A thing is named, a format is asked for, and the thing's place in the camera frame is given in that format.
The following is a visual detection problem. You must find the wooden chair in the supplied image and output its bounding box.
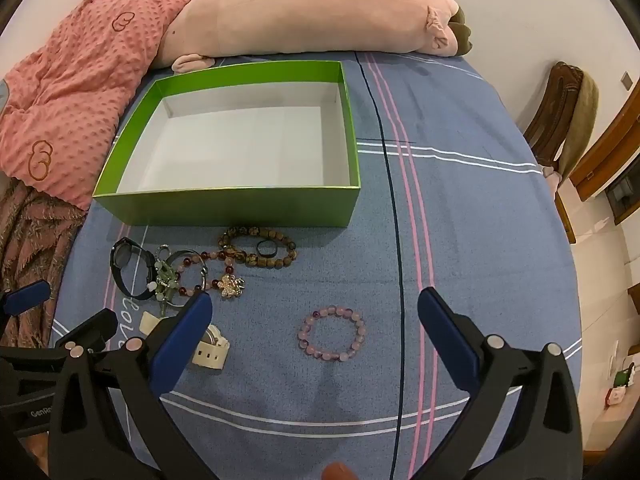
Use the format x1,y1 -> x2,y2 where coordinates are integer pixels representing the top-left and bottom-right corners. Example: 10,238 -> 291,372
522,61 -> 586,246

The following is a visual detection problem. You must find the brown fuzzy blanket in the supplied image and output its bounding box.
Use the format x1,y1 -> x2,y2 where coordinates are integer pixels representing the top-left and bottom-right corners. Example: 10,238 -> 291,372
0,175 -> 88,348

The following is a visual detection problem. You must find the green bead charm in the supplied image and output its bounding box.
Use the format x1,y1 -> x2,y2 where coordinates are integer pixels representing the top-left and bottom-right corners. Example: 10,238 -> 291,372
150,255 -> 181,318

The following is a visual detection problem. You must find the person's left hand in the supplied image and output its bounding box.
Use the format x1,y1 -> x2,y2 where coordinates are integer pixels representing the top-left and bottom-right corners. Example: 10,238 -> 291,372
22,432 -> 52,478

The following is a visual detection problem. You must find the olive cloth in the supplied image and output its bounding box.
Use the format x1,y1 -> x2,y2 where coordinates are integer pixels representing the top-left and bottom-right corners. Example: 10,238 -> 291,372
557,72 -> 600,186

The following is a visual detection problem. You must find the brown wooden bead bracelet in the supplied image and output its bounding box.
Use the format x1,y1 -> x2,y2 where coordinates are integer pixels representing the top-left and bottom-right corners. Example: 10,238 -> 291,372
218,226 -> 298,270

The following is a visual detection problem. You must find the cream wrist watch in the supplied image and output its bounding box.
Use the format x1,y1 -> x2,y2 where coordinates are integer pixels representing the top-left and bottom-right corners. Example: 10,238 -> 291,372
139,310 -> 232,373

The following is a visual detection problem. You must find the person's right hand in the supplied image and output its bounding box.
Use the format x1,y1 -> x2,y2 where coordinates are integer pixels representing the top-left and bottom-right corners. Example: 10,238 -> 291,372
321,461 -> 360,480

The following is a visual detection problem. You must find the blue striped bed sheet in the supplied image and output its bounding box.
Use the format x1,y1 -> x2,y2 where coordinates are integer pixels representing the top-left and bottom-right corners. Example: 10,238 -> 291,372
50,50 -> 583,480

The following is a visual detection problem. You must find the gold butterfly ring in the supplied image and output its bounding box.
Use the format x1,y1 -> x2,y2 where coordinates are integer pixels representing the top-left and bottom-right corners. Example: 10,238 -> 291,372
216,274 -> 246,302

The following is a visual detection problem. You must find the pink plush pillow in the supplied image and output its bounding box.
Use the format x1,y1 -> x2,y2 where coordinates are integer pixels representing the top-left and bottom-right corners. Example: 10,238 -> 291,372
152,0 -> 473,73

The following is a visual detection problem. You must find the black wrist watch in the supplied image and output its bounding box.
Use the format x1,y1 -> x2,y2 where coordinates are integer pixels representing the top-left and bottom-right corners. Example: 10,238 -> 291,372
110,237 -> 158,302

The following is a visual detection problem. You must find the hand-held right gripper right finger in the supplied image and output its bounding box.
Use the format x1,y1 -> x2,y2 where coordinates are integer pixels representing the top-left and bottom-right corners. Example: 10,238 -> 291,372
410,287 -> 583,480

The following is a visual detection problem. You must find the silver bangle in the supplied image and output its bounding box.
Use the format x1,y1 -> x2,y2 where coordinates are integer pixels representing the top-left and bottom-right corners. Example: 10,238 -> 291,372
162,248 -> 209,307

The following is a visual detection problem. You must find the red pink bead bracelet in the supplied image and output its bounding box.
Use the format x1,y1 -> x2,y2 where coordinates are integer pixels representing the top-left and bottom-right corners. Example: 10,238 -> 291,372
175,249 -> 237,298

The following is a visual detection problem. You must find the wooden cabinet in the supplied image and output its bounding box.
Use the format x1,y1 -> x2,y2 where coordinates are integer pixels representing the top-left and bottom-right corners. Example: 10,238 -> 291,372
570,77 -> 640,226

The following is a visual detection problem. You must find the green cardboard box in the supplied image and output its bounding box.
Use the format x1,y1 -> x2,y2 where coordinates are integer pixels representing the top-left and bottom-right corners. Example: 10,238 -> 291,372
92,60 -> 362,228

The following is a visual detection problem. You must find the pink purple bead bracelet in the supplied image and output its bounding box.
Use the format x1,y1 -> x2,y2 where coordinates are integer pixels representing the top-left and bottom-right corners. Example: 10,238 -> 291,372
298,305 -> 367,363

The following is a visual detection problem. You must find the pink dotted blanket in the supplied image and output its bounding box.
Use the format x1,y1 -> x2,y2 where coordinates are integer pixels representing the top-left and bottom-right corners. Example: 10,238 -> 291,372
0,0 -> 211,211

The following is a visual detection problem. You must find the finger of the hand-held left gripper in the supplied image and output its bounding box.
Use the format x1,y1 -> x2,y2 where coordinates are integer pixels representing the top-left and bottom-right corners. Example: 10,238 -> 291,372
0,281 -> 52,331
54,308 -> 119,356

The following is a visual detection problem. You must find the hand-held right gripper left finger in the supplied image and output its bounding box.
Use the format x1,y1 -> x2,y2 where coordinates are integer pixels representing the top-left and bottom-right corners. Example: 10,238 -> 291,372
47,291 -> 216,480

